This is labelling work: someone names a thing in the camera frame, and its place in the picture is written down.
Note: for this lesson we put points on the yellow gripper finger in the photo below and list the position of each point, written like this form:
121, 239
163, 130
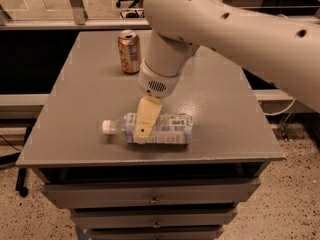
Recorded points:
148, 110

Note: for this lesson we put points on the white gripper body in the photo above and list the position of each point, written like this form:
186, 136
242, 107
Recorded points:
156, 82

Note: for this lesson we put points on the clear plastic water bottle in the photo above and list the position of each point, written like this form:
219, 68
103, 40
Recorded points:
168, 129

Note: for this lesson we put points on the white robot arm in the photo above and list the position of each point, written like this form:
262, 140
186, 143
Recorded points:
277, 49

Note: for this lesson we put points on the gold soda can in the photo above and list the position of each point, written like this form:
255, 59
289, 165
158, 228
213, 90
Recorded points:
129, 51

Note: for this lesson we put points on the grey drawer cabinet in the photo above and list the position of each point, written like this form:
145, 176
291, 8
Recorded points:
131, 167

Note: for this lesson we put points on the middle grey drawer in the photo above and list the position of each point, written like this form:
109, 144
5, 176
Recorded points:
155, 217

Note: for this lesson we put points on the grey drawer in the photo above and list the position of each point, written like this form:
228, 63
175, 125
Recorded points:
169, 233
141, 194
155, 217

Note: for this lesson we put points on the top grey drawer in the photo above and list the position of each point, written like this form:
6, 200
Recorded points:
141, 194

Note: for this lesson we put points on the bottom grey drawer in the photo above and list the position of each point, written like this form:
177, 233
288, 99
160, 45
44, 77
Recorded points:
169, 233

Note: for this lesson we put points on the black stand leg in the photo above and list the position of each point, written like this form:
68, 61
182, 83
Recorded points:
20, 183

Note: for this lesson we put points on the metal railing frame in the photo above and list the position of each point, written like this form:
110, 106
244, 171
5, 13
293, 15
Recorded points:
32, 14

